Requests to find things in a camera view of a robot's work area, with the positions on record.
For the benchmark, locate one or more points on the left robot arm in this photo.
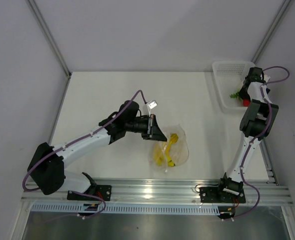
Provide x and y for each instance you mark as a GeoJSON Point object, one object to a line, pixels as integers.
{"type": "Point", "coordinates": [48, 167]}

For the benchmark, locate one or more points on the yellow banana bunch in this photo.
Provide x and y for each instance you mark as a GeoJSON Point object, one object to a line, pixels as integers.
{"type": "Point", "coordinates": [161, 152]}

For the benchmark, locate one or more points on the red tomato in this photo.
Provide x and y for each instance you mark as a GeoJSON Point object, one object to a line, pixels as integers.
{"type": "Point", "coordinates": [246, 102]}

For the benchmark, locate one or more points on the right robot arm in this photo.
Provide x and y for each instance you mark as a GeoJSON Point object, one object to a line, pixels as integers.
{"type": "Point", "coordinates": [255, 125]}

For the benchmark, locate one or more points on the aluminium frame rail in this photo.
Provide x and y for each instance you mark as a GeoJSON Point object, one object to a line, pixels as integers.
{"type": "Point", "coordinates": [182, 192]}

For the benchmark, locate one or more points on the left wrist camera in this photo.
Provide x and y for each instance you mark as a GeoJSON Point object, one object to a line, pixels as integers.
{"type": "Point", "coordinates": [151, 105]}

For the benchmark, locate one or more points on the white slotted cable duct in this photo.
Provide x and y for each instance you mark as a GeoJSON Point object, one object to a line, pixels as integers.
{"type": "Point", "coordinates": [120, 208]}

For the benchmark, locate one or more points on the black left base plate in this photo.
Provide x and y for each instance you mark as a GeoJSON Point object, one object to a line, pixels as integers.
{"type": "Point", "coordinates": [103, 192]}

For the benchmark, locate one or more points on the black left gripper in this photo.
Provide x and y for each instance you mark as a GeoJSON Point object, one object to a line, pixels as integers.
{"type": "Point", "coordinates": [154, 132]}

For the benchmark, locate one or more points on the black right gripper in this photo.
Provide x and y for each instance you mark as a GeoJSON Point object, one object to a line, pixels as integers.
{"type": "Point", "coordinates": [244, 95]}

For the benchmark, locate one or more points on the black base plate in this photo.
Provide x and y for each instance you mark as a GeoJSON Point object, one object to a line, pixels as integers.
{"type": "Point", "coordinates": [215, 194]}
{"type": "Point", "coordinates": [103, 192]}

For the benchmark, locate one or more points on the white radish with leaves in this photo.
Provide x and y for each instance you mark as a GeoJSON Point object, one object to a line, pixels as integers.
{"type": "Point", "coordinates": [236, 93]}

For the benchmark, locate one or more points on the clear zip top bag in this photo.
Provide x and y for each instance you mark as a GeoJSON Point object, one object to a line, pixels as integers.
{"type": "Point", "coordinates": [179, 152]}

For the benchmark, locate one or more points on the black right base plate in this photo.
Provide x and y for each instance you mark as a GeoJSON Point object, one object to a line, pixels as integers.
{"type": "Point", "coordinates": [215, 194]}

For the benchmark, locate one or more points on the white perforated plastic basket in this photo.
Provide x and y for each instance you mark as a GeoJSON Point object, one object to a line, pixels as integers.
{"type": "Point", "coordinates": [228, 80]}

